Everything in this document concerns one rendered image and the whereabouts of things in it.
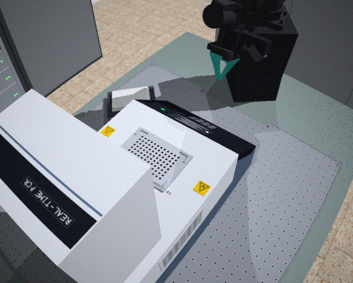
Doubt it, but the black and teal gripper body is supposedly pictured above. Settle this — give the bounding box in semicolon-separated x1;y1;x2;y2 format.
207;27;245;62

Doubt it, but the grey lab instrument housing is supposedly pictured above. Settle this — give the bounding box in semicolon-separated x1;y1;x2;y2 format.
0;89;256;283

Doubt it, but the white well pcr plate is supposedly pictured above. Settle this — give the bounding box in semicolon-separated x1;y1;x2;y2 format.
112;86;150;112

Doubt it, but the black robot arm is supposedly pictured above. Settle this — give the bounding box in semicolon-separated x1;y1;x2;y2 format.
203;0;289;62

